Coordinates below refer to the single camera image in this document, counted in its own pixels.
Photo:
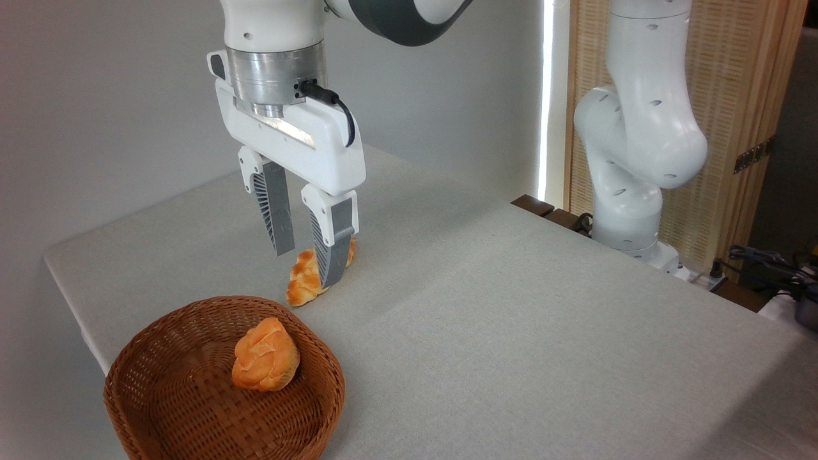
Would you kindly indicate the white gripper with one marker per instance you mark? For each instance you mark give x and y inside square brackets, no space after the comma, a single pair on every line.
[313,153]

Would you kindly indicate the round orange bread bun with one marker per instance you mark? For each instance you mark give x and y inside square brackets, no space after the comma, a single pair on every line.
[265,358]

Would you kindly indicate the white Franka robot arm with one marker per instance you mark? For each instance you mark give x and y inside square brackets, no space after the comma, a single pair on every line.
[275,25]

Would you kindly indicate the braided golden bread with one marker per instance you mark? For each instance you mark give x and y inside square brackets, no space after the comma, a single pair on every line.
[303,281]

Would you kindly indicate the brown woven wicker basket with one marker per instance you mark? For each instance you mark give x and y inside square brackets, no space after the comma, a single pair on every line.
[192,409]

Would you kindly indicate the dark wooden block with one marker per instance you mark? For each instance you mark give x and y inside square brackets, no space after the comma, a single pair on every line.
[532,205]
[563,220]

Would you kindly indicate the grey tablecloth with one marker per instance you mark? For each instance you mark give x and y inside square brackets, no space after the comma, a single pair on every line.
[543,351]

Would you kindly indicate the white power strip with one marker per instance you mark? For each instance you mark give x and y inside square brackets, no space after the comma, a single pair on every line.
[703,279]

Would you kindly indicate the dark metal screen hinge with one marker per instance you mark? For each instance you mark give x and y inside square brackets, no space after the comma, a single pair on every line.
[754,155]

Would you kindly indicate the wooden bamboo folding screen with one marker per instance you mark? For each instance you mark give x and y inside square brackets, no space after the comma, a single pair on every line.
[735,64]

